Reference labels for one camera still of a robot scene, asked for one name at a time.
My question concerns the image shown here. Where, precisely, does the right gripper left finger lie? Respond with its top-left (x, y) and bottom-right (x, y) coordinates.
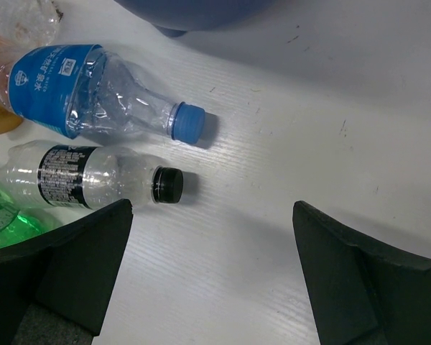
top-left (0, 199), bottom-right (133, 344)

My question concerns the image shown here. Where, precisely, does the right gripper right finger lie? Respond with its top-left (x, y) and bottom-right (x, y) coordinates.
top-left (292, 201), bottom-right (431, 344)

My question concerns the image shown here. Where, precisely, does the black label clear bottle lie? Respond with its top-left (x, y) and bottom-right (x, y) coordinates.
top-left (0, 140), bottom-right (184, 210)

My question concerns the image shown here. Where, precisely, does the blue plastic bin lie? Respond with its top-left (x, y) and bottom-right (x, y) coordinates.
top-left (116, 0), bottom-right (273, 37)

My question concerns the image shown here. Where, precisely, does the green plastic bottle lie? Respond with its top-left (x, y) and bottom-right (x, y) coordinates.
top-left (0, 191), bottom-right (49, 249)

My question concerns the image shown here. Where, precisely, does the blue label water bottle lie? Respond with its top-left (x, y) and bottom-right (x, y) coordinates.
top-left (9, 45), bottom-right (205, 144)

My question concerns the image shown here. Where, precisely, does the small clear bottle white cap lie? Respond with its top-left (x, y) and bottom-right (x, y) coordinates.
top-left (0, 0), bottom-right (64, 48)

